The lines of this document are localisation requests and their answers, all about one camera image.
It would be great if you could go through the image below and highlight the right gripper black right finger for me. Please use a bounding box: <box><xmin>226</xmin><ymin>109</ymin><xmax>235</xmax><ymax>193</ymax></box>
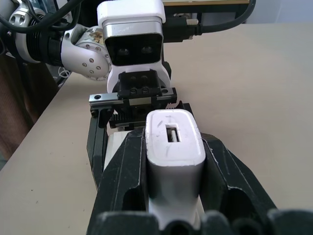
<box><xmin>200</xmin><ymin>133</ymin><xmax>278</xmax><ymax>214</ymax></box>

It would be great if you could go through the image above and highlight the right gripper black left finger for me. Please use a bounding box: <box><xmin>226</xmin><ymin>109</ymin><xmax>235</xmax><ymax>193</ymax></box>
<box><xmin>86</xmin><ymin>127</ymin><xmax>148</xmax><ymax>235</ymax></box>

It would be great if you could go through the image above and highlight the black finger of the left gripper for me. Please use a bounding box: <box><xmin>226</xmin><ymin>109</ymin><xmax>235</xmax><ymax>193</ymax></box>
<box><xmin>180</xmin><ymin>102</ymin><xmax>197</xmax><ymax>123</ymax></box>
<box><xmin>86</xmin><ymin>109</ymin><xmax>115</xmax><ymax>191</ymax></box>

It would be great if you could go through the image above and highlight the white charger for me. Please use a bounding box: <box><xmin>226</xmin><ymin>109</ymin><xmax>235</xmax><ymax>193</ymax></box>
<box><xmin>145</xmin><ymin>109</ymin><xmax>206</xmax><ymax>201</ymax></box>

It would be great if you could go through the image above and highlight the brown wooden cabinet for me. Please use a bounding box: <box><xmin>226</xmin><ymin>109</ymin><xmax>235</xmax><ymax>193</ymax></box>
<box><xmin>0</xmin><ymin>50</ymin><xmax>60</xmax><ymax>161</ymax></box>

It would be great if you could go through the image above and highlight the dark desk with wooden top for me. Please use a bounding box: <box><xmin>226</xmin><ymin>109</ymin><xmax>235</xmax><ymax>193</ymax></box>
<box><xmin>162</xmin><ymin>0</ymin><xmax>250</xmax><ymax>25</ymax></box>

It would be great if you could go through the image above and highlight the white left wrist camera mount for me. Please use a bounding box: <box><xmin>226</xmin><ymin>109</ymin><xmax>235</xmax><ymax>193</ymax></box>
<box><xmin>96</xmin><ymin>0</ymin><xmax>172</xmax><ymax>93</ymax></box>

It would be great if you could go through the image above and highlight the thin white cable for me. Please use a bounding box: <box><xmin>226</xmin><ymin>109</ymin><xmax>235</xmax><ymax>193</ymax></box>
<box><xmin>58</xmin><ymin>66</ymin><xmax>72</xmax><ymax>79</ymax></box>

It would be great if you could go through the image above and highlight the black camera cable with plug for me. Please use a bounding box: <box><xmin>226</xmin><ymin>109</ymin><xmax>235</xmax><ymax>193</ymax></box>
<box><xmin>165</xmin><ymin>0</ymin><xmax>257</xmax><ymax>43</ymax></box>

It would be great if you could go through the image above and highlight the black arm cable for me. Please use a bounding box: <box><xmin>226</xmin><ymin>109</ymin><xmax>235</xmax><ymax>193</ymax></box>
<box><xmin>0</xmin><ymin>0</ymin><xmax>79</xmax><ymax>34</ymax></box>

